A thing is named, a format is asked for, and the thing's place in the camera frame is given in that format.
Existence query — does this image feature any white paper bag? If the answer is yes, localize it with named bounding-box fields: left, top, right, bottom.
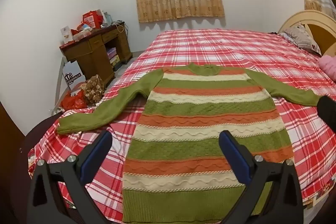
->
left=62, top=61, right=87, bottom=89

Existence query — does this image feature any brown wooden desk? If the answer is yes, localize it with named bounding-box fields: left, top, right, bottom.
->
left=59, top=24, right=133, bottom=86

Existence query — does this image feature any white picture box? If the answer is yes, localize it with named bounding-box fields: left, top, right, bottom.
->
left=60, top=26, right=72, bottom=44

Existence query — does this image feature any red plastic bag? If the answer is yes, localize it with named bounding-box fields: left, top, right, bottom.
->
left=60, top=90, right=88, bottom=110

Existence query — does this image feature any red gift box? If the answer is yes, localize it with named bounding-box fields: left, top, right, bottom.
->
left=82, top=11, right=103, bottom=30

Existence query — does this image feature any grey metal frame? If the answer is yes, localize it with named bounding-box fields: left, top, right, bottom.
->
left=54, top=56, right=66, bottom=109

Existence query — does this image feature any cream wooden headboard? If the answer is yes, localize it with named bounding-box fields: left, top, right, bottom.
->
left=278, top=9, right=336, bottom=56

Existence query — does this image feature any stack of boxes under desk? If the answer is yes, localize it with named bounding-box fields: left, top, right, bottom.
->
left=106, top=47, right=121, bottom=65

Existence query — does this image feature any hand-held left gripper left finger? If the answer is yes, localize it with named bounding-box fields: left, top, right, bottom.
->
left=26, top=130, right=113, bottom=224

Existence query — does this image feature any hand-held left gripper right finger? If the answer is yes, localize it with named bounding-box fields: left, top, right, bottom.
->
left=219, top=130, right=311, bottom=224

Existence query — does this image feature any red plaid bed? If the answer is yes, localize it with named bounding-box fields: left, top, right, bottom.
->
left=28, top=28, right=336, bottom=224

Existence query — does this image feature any grey floral pillow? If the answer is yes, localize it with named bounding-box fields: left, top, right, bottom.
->
left=280, top=22, right=322, bottom=56

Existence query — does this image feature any brown patterned bag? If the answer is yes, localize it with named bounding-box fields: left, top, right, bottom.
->
left=83, top=74, right=105, bottom=105

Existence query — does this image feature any green orange cream striped sweater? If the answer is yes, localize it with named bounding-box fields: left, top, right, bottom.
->
left=56, top=63, right=327, bottom=223

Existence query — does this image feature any flat red white box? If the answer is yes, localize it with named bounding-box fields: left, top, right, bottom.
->
left=71, top=28, right=92, bottom=42

